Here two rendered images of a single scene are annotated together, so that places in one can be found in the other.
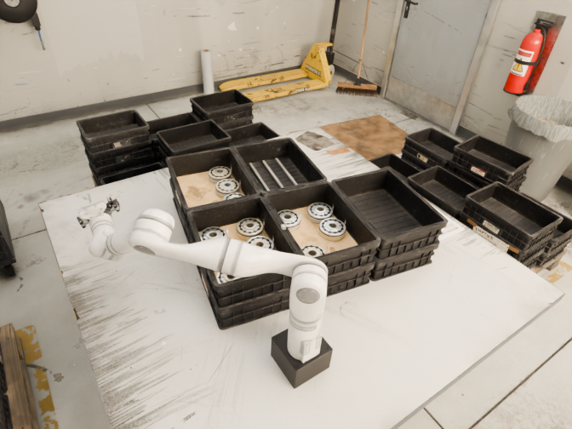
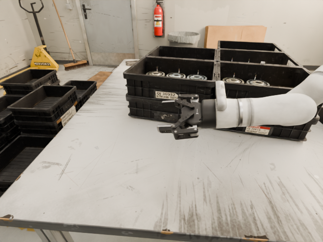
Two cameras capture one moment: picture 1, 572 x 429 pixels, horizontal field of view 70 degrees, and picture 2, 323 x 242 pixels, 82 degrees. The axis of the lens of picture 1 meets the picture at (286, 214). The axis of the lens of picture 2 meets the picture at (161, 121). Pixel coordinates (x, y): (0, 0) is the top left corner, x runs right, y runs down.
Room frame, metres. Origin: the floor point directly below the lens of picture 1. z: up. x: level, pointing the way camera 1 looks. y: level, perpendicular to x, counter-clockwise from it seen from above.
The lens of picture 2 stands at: (0.90, 1.03, 1.20)
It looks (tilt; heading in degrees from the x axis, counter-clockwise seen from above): 33 degrees down; 310
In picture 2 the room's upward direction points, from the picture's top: straight up
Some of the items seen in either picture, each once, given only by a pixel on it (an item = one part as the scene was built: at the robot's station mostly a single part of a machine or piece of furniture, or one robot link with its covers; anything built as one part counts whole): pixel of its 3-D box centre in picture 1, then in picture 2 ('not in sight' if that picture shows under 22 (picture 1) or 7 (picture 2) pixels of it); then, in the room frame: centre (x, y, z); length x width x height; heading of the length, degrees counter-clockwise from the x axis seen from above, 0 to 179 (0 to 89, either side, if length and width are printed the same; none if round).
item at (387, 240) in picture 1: (386, 202); (247, 47); (1.31, -0.39, 0.92); 0.40 x 0.30 x 0.02; 25
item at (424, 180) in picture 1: (439, 208); not in sight; (2.11, -0.98, 0.31); 0.40 x 0.30 x 0.34; 36
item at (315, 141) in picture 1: (313, 140); (136, 62); (2.19, -0.14, 0.71); 0.22 x 0.19 x 0.01; 36
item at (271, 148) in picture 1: (277, 174); (182, 62); (1.55, 0.05, 0.87); 0.40 x 0.30 x 0.11; 25
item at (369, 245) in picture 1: (318, 219); (253, 58); (1.19, -0.12, 0.92); 0.40 x 0.30 x 0.02; 25
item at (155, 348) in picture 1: (277, 298); (213, 142); (1.27, 0.02, 0.35); 1.60 x 1.60 x 0.70; 36
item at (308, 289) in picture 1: (308, 293); not in sight; (0.72, -0.07, 1.05); 0.09 x 0.09 x 0.17; 85
